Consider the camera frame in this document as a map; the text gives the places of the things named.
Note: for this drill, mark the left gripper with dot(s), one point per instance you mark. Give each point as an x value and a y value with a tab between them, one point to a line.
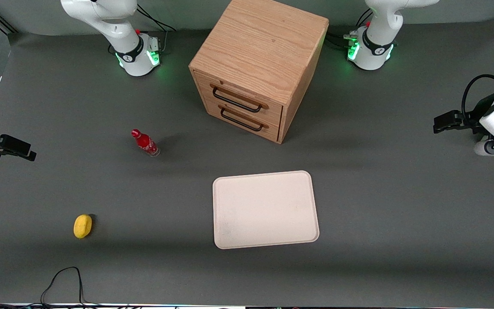
471	119

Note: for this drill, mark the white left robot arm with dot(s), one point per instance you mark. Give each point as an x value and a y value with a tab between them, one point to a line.
375	47

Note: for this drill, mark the beige rectangular tray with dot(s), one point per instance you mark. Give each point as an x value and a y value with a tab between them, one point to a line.
264	210

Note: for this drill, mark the yellow lemon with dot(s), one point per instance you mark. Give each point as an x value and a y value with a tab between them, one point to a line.
82	226

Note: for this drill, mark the dark gray table mat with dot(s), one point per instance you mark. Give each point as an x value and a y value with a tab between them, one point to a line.
401	214

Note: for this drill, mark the red cola bottle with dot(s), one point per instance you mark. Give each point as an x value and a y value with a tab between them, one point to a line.
145	143

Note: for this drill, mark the wooden drawer cabinet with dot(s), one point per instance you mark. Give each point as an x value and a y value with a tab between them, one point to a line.
260	47

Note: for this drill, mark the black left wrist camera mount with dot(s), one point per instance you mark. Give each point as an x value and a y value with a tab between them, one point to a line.
476	113

